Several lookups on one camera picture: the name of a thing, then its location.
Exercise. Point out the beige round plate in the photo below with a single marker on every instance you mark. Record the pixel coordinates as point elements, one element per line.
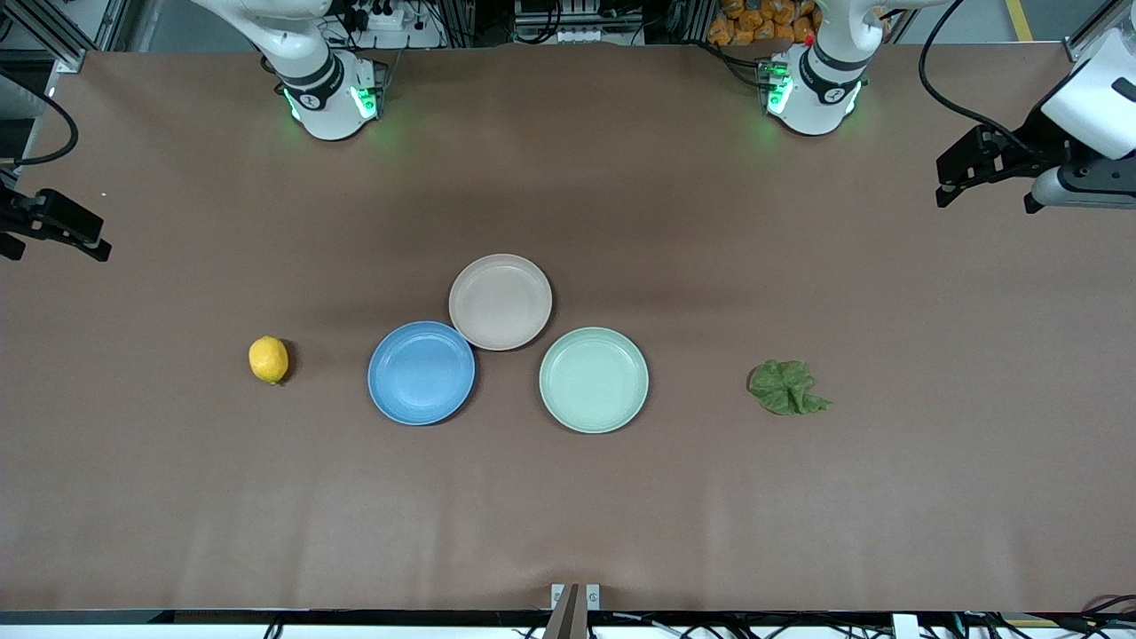
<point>501,302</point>

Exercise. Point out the pile of orange fruit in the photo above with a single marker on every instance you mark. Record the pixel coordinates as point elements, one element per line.
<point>754,22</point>

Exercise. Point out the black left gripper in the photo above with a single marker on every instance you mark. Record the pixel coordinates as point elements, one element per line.
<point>1037,145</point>

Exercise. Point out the white power strip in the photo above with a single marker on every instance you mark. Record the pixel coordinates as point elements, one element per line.
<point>399,22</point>

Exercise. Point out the thin brown upright bar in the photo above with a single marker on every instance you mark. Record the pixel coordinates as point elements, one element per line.
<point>564,617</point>

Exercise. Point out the yellow lemon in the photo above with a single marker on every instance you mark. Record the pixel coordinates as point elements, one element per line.
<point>269,359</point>

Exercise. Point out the light green round plate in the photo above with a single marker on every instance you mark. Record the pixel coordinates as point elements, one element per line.
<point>594,380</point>

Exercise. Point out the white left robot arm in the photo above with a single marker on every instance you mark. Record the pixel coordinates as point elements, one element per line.
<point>816,89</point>

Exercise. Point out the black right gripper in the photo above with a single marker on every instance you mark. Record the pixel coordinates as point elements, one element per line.
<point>18,216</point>

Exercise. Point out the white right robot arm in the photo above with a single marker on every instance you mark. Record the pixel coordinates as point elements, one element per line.
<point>324,98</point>

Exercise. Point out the blue round plate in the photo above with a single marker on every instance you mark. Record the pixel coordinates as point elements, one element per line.
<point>422,373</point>

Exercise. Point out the green lettuce leaf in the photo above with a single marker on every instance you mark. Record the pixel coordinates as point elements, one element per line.
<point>785,388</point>

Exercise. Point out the small metal table bracket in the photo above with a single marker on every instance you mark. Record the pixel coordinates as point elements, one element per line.
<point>593,596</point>

